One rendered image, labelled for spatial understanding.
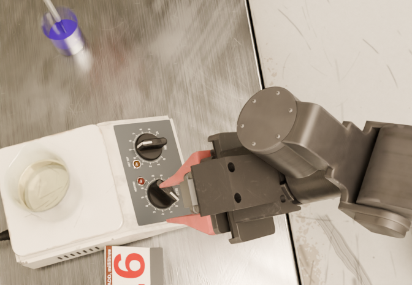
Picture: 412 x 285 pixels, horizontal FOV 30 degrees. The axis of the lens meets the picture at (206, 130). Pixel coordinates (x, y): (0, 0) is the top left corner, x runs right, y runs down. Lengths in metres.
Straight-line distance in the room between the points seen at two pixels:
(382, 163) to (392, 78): 0.34
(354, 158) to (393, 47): 0.35
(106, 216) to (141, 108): 0.17
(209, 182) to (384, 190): 0.14
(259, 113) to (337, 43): 0.36
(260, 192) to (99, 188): 0.23
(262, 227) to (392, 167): 0.17
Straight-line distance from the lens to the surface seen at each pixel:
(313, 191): 0.67
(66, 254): 0.85
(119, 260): 0.87
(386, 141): 0.63
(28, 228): 0.83
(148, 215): 0.84
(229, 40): 0.95
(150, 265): 0.89
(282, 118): 0.60
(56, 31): 0.95
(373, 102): 0.94
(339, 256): 0.90
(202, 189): 0.63
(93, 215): 0.82
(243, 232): 0.70
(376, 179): 0.62
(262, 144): 0.60
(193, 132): 0.92
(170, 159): 0.87
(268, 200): 0.65
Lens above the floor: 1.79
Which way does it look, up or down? 75 degrees down
